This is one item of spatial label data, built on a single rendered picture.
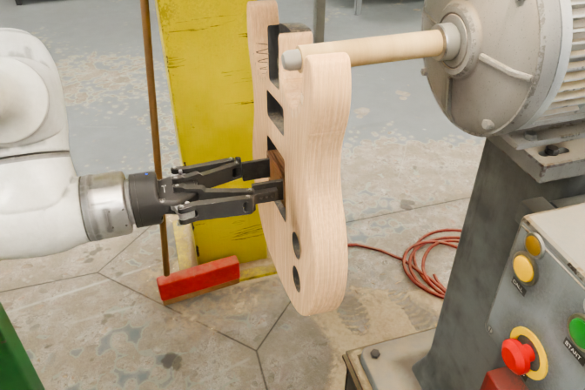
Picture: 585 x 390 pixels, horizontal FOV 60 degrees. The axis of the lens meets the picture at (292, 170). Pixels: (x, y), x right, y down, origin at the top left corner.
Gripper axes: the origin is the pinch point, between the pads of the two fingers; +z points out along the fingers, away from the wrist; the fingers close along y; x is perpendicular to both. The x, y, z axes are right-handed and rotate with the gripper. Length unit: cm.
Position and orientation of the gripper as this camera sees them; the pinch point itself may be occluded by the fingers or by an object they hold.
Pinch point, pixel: (273, 178)
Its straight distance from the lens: 74.8
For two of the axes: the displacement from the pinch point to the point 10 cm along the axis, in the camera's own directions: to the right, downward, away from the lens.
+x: -0.4, -9.0, -4.4
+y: 2.8, 4.2, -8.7
